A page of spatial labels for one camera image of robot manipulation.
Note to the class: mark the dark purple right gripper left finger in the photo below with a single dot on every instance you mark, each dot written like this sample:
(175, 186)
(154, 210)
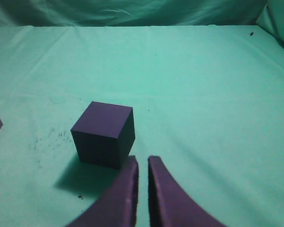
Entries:
(117, 206)

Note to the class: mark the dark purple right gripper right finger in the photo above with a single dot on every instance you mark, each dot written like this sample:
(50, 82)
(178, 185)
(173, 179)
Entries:
(169, 205)

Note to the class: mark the dark purple cube block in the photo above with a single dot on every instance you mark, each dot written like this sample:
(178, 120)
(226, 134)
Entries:
(104, 134)

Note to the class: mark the green table cloth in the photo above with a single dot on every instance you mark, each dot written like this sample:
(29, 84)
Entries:
(208, 99)

